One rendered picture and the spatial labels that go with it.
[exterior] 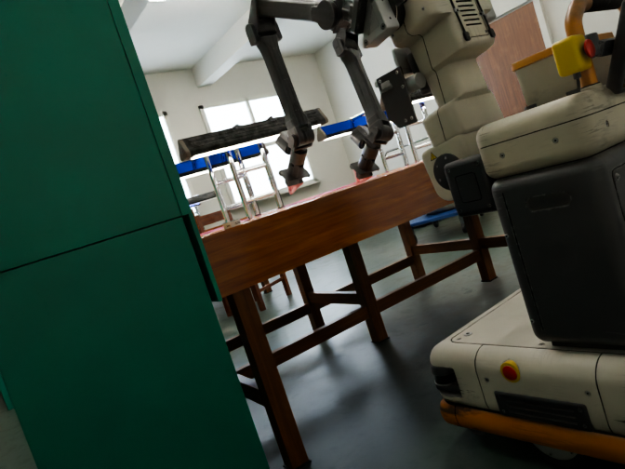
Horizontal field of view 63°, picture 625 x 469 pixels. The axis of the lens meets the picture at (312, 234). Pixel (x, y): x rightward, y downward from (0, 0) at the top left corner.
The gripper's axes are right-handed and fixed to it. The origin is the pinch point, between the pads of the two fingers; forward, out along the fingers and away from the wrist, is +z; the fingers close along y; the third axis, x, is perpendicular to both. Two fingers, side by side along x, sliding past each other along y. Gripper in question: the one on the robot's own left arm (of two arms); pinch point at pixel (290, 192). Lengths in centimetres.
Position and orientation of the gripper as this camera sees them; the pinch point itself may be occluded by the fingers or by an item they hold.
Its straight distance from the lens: 190.8
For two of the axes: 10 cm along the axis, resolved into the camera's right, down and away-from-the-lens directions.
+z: -1.8, 7.0, 6.9
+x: 5.6, 6.5, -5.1
